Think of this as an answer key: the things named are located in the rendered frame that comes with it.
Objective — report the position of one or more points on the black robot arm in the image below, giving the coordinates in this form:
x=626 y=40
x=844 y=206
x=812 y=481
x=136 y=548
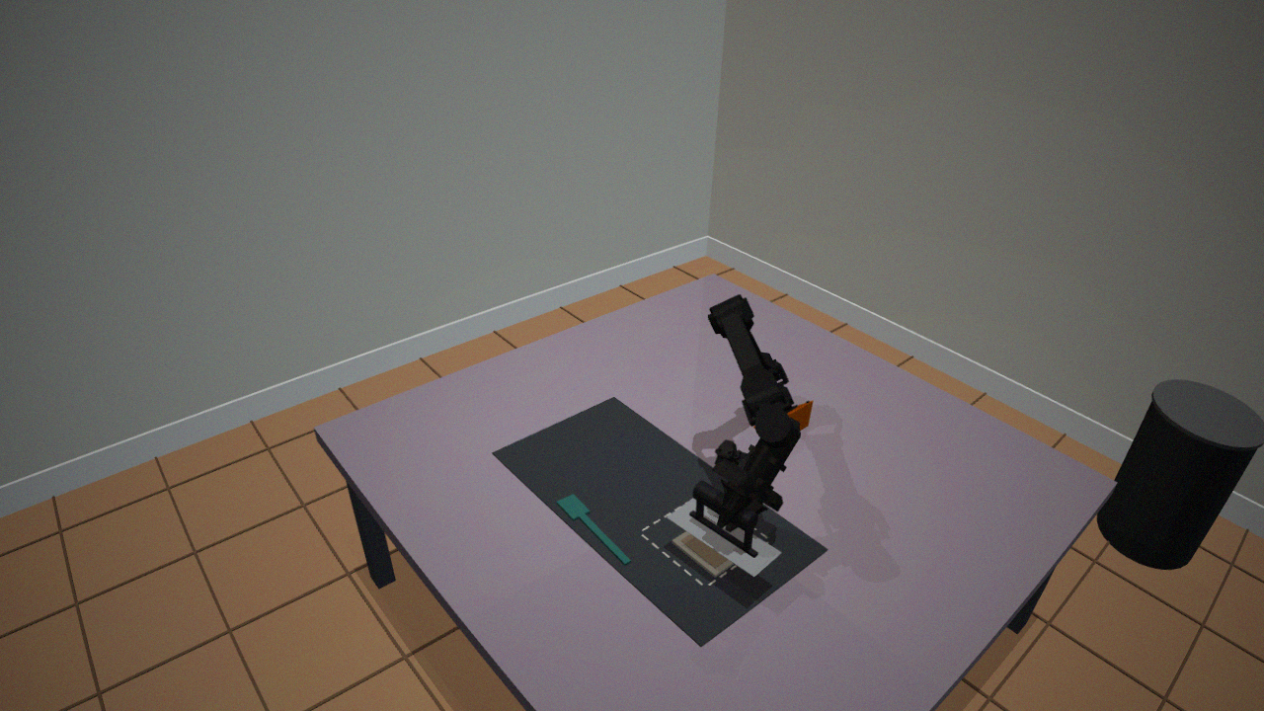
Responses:
x=766 y=401

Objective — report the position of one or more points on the beige square tile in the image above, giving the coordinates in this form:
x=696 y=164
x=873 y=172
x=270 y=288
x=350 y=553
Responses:
x=705 y=556

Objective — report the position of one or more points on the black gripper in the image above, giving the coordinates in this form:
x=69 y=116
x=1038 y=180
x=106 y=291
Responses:
x=749 y=487

